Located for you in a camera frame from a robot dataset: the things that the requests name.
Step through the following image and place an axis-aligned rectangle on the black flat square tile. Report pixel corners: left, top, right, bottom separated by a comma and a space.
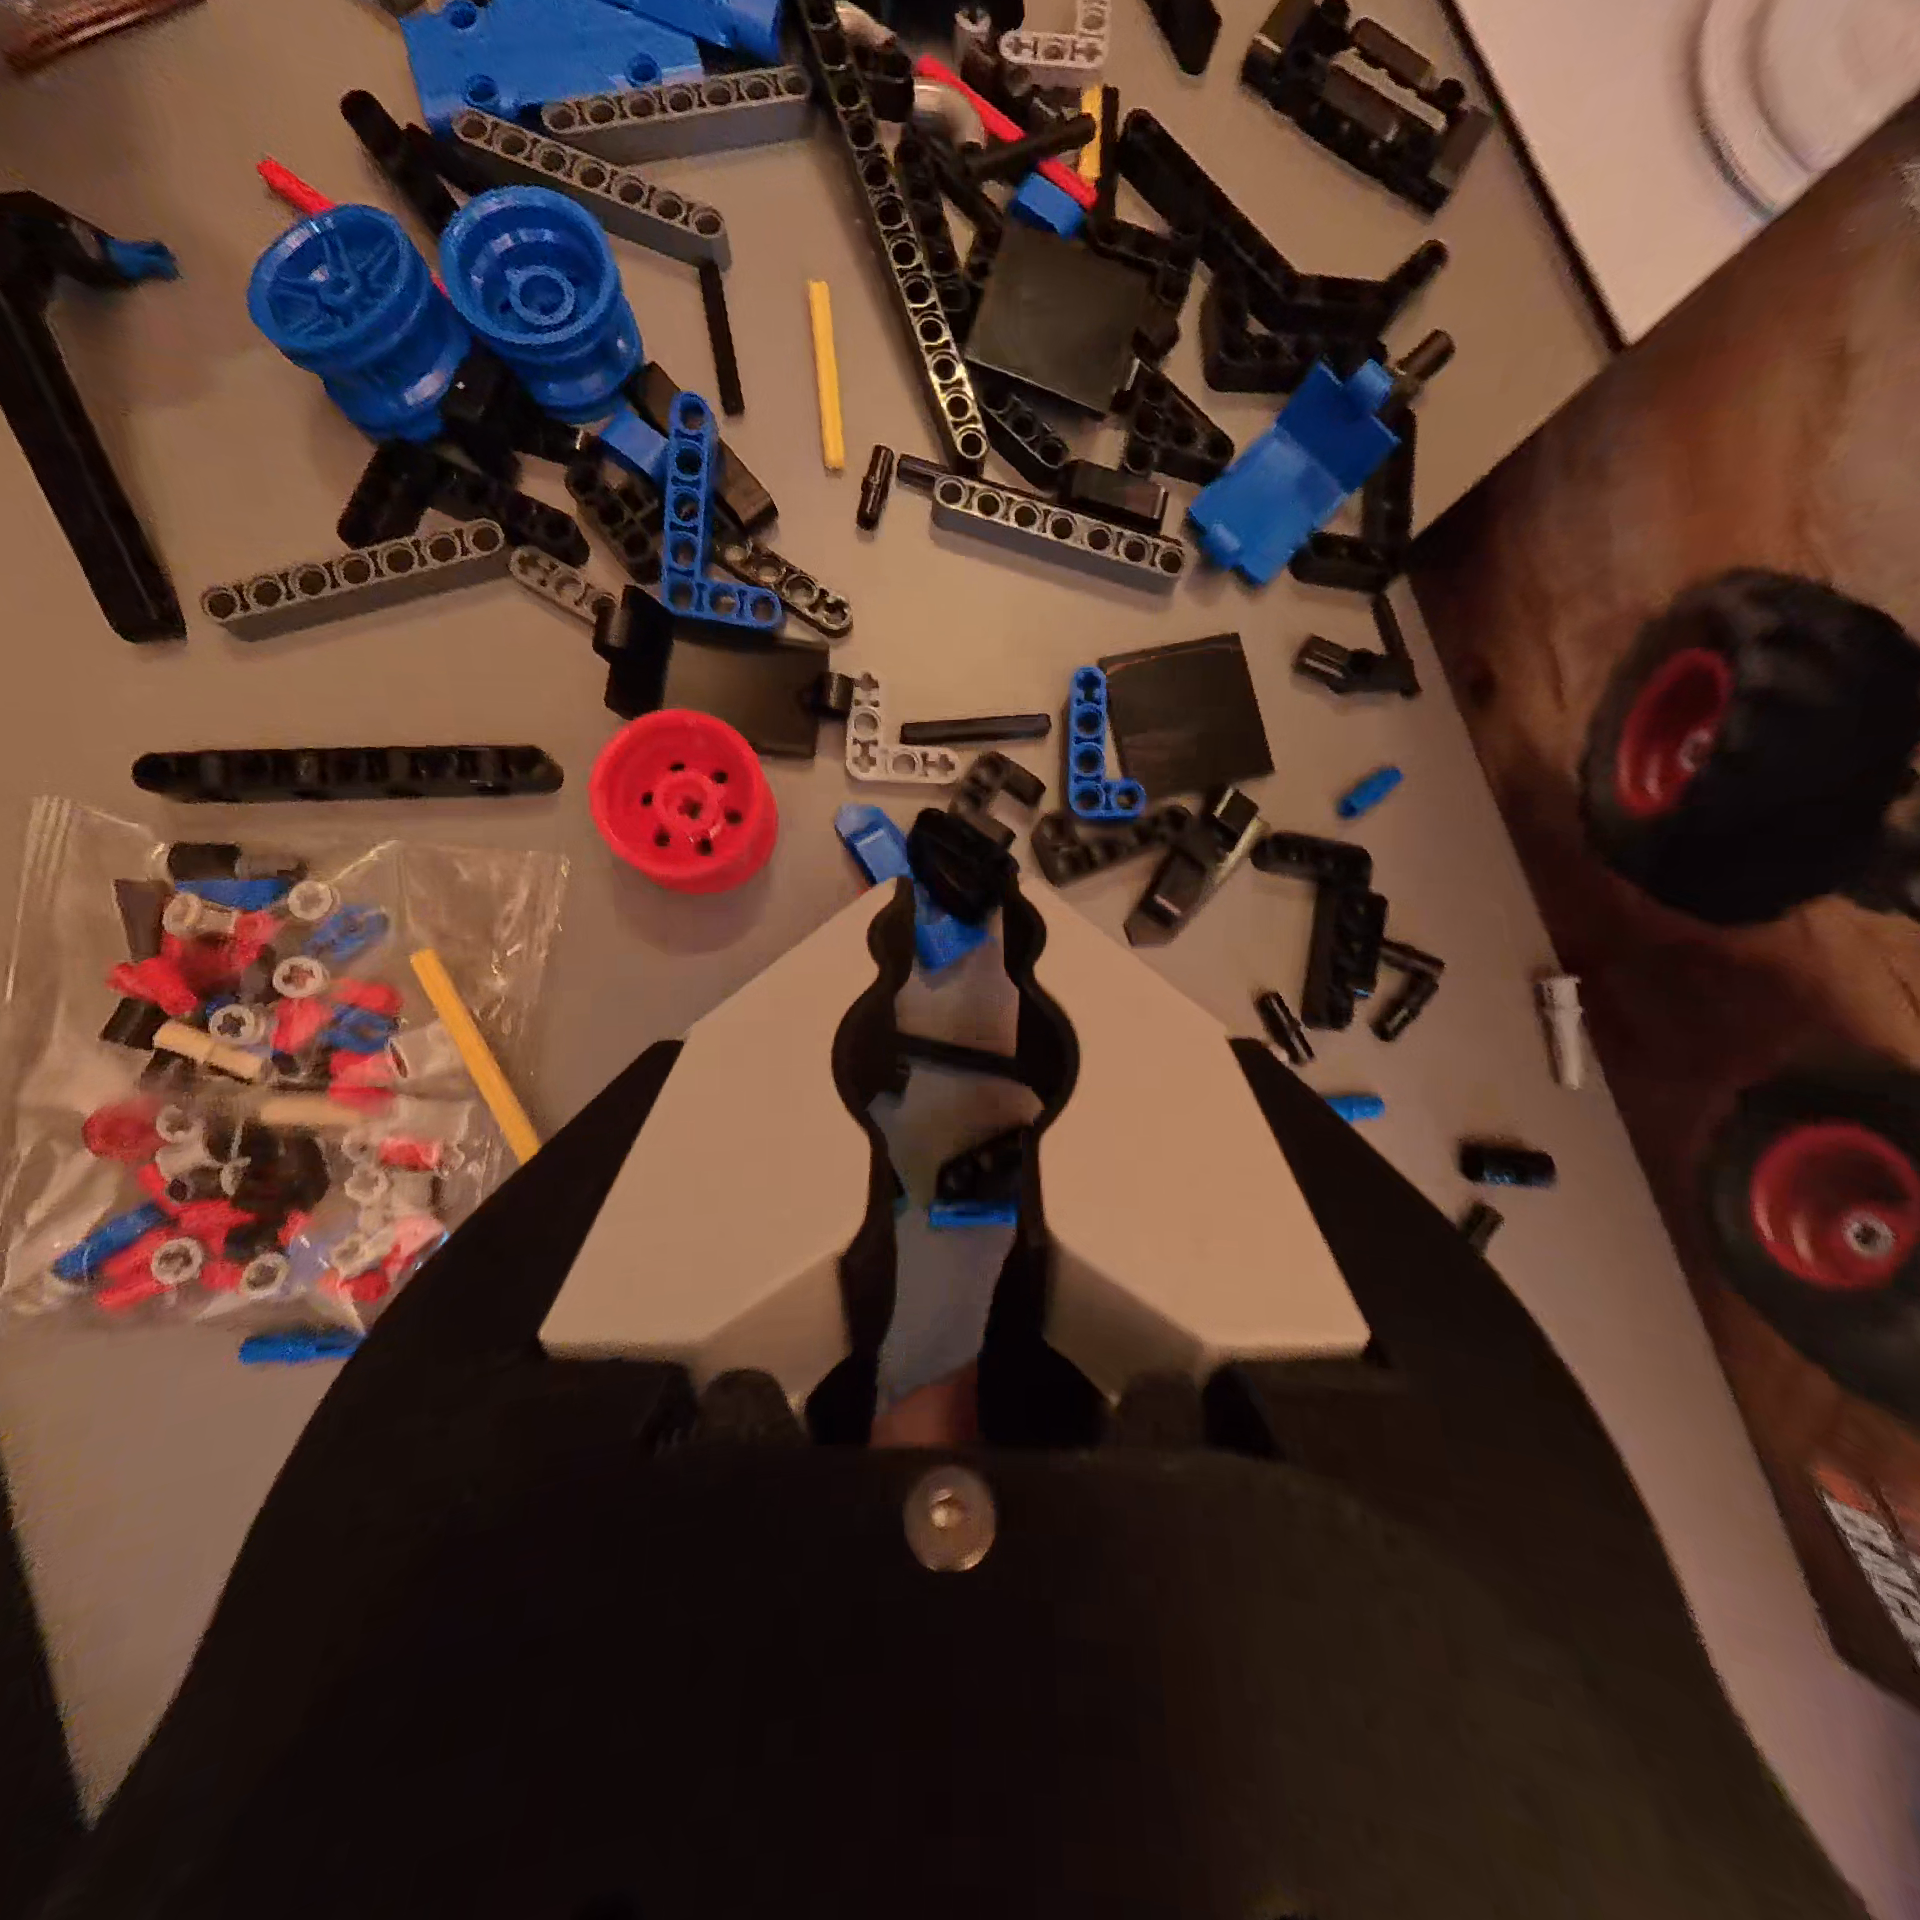
960, 215, 1189, 422
1097, 631, 1279, 805

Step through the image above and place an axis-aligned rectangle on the black rectangular frame piece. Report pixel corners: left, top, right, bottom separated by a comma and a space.
1239, 0, 1501, 215

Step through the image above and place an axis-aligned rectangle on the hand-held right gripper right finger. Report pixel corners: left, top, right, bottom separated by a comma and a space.
980, 870, 1375, 1448

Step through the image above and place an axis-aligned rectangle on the black bent long beam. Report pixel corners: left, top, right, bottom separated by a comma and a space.
0, 190, 190, 648

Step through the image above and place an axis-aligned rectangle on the light grey cross-hole L-beam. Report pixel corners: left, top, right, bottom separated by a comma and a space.
996, 0, 1113, 80
840, 671, 965, 788

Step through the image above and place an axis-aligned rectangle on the long yellow axle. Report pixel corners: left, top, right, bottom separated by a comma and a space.
405, 946, 545, 1166

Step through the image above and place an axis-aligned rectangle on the black wedge connector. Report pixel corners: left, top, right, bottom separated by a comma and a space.
1121, 787, 1263, 950

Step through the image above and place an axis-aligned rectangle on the black hinged panel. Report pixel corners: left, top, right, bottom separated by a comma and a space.
592, 584, 857, 762

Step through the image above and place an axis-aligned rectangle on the white booklet stand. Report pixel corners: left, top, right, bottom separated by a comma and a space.
1444, 0, 1920, 351

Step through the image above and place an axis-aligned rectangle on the blue angled beam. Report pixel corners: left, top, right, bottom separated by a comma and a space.
656, 392, 786, 634

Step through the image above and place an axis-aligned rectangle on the grey seven-hole beam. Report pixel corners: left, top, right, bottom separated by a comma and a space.
929, 476, 1189, 587
447, 107, 734, 273

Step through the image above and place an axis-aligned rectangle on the blue fender bracket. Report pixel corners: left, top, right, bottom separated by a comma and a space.
1187, 357, 1422, 588

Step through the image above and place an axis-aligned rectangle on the blue spoked toy wheel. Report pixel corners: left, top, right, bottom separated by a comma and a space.
248, 201, 478, 445

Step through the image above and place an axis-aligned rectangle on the dark grey long beam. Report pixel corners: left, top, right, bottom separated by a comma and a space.
198, 516, 514, 645

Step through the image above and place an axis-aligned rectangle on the blue curved slope piece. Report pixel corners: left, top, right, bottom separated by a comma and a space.
831, 800, 993, 975

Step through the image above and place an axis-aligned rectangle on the clear bag of mixed parts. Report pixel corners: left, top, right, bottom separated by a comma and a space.
0, 794, 573, 1326

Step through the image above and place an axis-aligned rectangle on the pile of black toy beams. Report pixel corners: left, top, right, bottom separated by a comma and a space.
337, 0, 1459, 640

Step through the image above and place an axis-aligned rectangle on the blue toy wheel hub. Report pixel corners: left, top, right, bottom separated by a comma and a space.
437, 183, 647, 429

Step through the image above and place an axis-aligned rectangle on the small red axle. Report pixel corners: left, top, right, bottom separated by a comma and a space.
912, 55, 1102, 207

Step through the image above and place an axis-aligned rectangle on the brown axle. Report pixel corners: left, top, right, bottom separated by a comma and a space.
0, 0, 205, 72

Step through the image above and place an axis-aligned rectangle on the black toy set box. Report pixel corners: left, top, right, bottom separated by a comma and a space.
1407, 89, 1920, 1716

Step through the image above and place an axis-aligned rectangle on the dark grey L-beam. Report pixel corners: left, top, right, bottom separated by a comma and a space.
951, 749, 1054, 844
1027, 800, 1203, 888

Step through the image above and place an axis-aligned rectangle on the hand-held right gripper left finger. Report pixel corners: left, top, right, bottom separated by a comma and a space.
537, 878, 919, 1448

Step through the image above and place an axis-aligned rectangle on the red toy wheel hub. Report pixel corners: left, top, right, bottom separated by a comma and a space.
587, 709, 784, 901

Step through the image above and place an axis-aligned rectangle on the small blue L-beam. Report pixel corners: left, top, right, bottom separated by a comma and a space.
1064, 662, 1153, 824

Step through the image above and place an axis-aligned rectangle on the black bent crank piece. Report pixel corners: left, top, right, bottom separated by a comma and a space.
1291, 590, 1426, 702

